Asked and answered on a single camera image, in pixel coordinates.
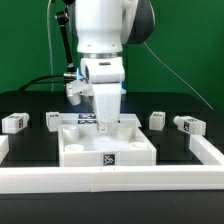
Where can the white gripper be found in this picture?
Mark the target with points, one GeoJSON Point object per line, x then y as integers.
{"type": "Point", "coordinates": [104, 76]}

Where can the white square table top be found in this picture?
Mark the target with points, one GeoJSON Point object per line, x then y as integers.
{"type": "Point", "coordinates": [83, 145]}

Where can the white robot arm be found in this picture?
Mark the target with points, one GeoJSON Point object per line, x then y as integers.
{"type": "Point", "coordinates": [102, 27]}

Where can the white sheet with tags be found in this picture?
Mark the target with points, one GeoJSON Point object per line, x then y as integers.
{"type": "Point", "coordinates": [90, 118]}

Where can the white U-shaped fence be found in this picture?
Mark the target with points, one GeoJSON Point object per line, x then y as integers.
{"type": "Point", "coordinates": [58, 179]}

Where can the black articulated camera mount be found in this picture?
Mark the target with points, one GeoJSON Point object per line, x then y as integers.
{"type": "Point", "coordinates": [62, 18]}

